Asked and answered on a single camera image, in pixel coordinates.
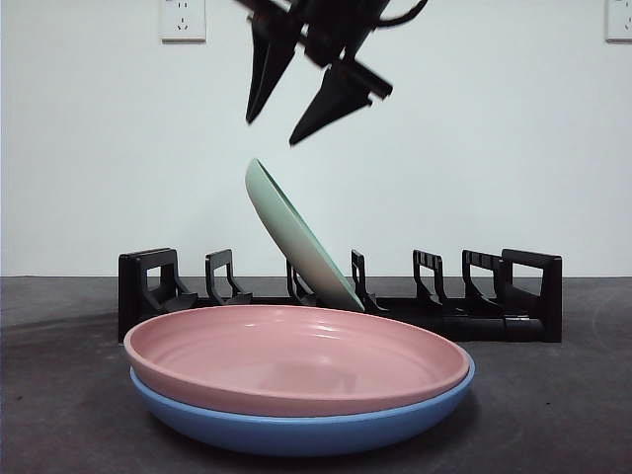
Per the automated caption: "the green plate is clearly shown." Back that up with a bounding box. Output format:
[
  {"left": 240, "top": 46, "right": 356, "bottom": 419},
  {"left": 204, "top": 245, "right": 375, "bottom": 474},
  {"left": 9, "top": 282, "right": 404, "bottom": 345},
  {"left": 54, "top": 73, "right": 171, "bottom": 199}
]
[{"left": 244, "top": 157, "right": 366, "bottom": 313}]

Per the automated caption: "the pink plate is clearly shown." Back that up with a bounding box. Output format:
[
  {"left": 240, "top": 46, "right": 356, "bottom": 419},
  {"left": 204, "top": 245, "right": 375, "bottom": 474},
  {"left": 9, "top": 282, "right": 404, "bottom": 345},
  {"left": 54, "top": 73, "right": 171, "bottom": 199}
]
[{"left": 122, "top": 304, "right": 470, "bottom": 419}]

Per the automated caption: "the blue plate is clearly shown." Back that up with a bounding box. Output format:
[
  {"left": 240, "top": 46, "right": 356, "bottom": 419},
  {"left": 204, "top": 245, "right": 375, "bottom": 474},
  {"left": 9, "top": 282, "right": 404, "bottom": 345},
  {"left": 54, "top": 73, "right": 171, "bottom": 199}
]
[{"left": 128, "top": 355, "right": 477, "bottom": 458}]

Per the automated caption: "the black plate rack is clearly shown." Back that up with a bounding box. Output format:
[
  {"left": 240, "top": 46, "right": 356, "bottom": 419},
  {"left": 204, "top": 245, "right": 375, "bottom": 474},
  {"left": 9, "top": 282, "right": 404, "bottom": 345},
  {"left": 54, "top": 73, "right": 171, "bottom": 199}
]
[{"left": 117, "top": 248, "right": 564, "bottom": 345}]

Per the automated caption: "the white wall socket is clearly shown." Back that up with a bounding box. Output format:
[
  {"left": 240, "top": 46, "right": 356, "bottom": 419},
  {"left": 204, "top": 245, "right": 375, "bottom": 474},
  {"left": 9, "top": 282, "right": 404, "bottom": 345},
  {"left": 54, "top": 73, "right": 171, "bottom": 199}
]
[
  {"left": 159, "top": 0, "right": 207, "bottom": 42},
  {"left": 604, "top": 0, "right": 632, "bottom": 42}
]

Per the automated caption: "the black cable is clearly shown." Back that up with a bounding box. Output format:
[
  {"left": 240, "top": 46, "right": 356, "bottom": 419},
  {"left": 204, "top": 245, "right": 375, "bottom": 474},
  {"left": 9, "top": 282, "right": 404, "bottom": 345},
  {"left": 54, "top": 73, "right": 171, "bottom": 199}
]
[{"left": 367, "top": 0, "right": 431, "bottom": 27}]

